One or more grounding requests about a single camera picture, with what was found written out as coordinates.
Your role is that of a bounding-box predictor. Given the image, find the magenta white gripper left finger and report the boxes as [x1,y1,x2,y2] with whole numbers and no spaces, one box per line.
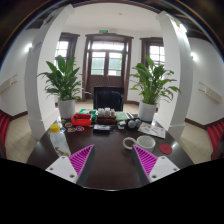
[47,145,95,184]

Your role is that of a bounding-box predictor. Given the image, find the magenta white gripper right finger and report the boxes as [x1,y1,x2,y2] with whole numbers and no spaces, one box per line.
[132,145,179,183]

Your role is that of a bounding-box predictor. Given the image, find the white speckled mug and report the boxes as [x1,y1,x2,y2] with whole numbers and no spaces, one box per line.
[122,135,156,152]

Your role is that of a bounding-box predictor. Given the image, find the plastic bottle yellow cap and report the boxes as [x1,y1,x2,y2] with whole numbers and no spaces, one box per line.
[49,123,71,156]

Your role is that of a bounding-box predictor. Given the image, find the red round coaster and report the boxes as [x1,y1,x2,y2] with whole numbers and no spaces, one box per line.
[160,144,172,155]

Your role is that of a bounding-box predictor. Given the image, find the printed paper leaflet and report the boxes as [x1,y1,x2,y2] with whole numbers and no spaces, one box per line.
[138,122,165,138]

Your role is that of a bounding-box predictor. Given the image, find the round stickers cluster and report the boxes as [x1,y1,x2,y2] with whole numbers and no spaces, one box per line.
[61,119,85,133]

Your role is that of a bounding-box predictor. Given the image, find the black flat device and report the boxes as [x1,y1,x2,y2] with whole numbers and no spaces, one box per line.
[93,124,111,132]

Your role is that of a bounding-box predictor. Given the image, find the grey ball right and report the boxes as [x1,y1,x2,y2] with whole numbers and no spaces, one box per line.
[135,118,142,127]

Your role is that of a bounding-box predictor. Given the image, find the grey ball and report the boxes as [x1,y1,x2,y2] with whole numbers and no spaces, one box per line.
[135,118,142,127]
[127,120,136,129]

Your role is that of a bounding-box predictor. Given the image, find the grey ball left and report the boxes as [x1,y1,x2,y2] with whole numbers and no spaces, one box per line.
[127,120,136,129]

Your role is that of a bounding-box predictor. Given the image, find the red plastic box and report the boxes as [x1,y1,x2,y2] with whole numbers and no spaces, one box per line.
[71,114,92,126]

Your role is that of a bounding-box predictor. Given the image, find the green box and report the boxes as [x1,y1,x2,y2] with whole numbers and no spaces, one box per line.
[78,109,97,118]

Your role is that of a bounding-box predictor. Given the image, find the green notebook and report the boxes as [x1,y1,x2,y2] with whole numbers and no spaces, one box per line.
[116,111,128,121]

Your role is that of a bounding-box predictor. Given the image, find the brown tray with jars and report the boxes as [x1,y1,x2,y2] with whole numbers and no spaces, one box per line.
[97,108,116,125]

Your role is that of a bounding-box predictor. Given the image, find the red carpet staircase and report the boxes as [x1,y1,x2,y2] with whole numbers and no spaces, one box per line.
[207,121,224,148]

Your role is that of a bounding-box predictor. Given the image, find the black office chair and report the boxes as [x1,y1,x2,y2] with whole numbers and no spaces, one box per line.
[93,86,124,111]

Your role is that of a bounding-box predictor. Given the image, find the right potted green plant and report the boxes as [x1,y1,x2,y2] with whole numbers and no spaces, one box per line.
[130,55,181,122]

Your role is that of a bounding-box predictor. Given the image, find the potted green plant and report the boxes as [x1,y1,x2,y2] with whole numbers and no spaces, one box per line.
[40,55,81,119]
[130,55,181,122]

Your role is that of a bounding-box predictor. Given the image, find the left potted green plant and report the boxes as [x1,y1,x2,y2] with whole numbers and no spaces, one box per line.
[40,55,81,119]

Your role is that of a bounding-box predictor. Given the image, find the dark wooden double door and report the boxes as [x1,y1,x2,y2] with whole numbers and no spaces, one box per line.
[82,33,133,100]

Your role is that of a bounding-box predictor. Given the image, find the wall mounted white radiator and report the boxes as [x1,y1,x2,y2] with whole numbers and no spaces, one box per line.
[199,83,222,103]

